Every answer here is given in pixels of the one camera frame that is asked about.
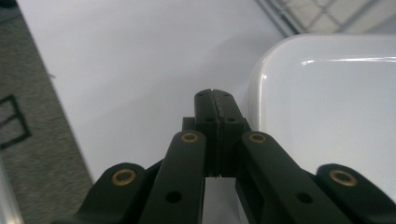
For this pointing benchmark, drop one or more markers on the metal floor rail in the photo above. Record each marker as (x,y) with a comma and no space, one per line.
(7,199)

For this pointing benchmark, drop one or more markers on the white square container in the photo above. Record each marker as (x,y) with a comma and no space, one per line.
(327,109)

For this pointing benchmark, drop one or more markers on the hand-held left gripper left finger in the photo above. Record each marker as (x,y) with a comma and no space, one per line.
(205,124)

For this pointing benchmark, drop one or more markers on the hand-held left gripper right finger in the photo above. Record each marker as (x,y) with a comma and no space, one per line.
(232,121)

